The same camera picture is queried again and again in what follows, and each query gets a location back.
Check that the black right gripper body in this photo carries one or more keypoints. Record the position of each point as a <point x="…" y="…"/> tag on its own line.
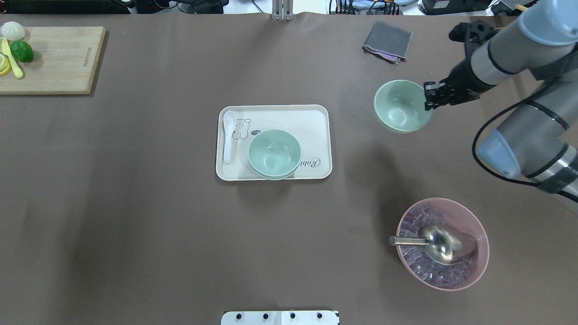
<point x="462" y="81"/>

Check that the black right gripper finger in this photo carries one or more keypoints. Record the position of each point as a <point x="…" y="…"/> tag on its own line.
<point x="436" y="95"/>

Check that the green bowl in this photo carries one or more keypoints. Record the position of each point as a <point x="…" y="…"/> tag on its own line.
<point x="400" y="106"/>
<point x="274" y="152"/>
<point x="275" y="177"/>

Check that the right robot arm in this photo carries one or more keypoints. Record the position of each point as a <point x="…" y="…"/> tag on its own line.
<point x="522" y="144"/>

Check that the grey folded cloth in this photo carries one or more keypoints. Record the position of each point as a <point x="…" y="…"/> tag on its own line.
<point x="388" y="42"/>

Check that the metal ice scoop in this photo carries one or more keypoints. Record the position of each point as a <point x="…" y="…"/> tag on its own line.
<point x="442" y="244"/>

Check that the pink bowl with ice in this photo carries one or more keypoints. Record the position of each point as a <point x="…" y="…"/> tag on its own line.
<point x="450" y="213"/>

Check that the green bowl on tray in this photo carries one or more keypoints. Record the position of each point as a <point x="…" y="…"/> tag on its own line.
<point x="275" y="177"/>

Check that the cream rectangular serving tray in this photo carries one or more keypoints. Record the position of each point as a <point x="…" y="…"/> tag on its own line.
<point x="310" y="124"/>

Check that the white ceramic spoon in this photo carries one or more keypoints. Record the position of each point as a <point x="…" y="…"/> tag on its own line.
<point x="229" y="123"/>

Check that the wooden cutting board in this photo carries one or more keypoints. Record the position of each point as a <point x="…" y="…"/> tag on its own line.
<point x="65" y="62"/>

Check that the green lime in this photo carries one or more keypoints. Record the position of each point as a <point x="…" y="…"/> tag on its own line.
<point x="22" y="51"/>

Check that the white garlic bulb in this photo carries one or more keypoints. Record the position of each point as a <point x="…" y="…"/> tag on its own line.
<point x="12" y="31"/>

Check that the lemon slice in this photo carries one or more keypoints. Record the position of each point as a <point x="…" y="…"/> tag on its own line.
<point x="5" y="65"/>

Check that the yellow plastic knife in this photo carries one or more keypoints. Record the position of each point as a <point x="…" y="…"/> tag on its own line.
<point x="16" y="70"/>

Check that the aluminium frame post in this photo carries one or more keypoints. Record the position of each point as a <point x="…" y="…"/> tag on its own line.
<point x="282" y="10"/>

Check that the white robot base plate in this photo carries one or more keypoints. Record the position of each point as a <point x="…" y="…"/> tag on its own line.
<point x="291" y="317"/>

